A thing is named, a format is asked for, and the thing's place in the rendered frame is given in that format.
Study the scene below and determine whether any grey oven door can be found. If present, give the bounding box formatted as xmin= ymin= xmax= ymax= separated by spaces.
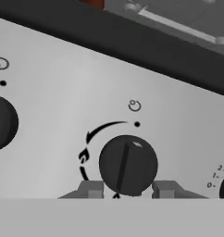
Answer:
xmin=103 ymin=0 xmax=224 ymax=58

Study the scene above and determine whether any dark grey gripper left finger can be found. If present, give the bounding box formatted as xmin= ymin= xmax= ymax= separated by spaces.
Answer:
xmin=57 ymin=180 xmax=106 ymax=200

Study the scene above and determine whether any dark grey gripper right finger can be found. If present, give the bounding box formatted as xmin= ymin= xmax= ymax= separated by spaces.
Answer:
xmin=151 ymin=180 xmax=210 ymax=200

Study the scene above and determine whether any silver stove with black top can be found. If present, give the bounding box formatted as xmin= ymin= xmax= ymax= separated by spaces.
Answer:
xmin=0 ymin=0 xmax=224 ymax=200

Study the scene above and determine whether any silver oven door handle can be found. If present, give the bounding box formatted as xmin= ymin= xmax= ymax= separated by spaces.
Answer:
xmin=125 ymin=2 xmax=224 ymax=47

